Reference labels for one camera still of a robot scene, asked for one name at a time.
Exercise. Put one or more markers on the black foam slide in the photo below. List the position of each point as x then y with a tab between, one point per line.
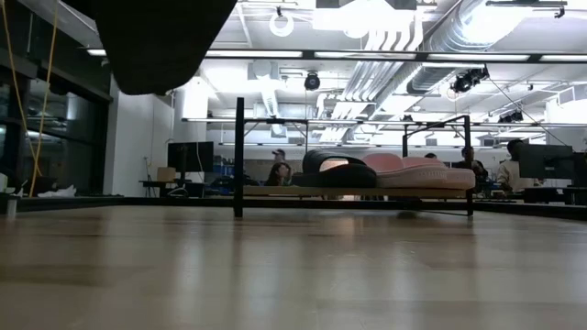
160	46
339	176

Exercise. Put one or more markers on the pink foam slide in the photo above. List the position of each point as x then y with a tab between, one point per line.
399	179
461	179

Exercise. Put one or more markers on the person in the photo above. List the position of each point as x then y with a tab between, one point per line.
277	176
430	156
509	174
470	169
279	156

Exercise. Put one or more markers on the black ceiling dome fixture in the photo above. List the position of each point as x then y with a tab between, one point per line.
312	81

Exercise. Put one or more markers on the black monitor on desk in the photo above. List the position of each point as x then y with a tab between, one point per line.
190	157

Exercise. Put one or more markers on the cardboard box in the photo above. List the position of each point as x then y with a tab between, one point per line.
166	174

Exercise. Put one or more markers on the long ceiling light strip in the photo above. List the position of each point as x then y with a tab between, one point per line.
367	55

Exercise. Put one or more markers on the dark monitor desk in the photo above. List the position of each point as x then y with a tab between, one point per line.
151	184

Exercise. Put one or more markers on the black ceiling spot lamp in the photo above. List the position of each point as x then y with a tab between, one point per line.
465	81

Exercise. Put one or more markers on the small black ceiling lamp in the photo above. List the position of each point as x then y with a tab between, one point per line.
511	117

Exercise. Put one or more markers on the white crumpled bag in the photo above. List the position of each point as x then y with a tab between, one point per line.
59	191

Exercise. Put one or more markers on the wide black monitor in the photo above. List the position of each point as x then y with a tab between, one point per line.
546	160

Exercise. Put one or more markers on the small white cylinder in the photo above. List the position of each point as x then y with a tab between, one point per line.
11	206

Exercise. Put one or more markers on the wooden shelf with black frame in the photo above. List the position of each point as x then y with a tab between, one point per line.
237	160

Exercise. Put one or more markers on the black aluminium table frame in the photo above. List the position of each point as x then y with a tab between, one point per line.
137	201

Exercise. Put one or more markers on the silver ceiling duct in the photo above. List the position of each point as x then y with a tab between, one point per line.
449	32

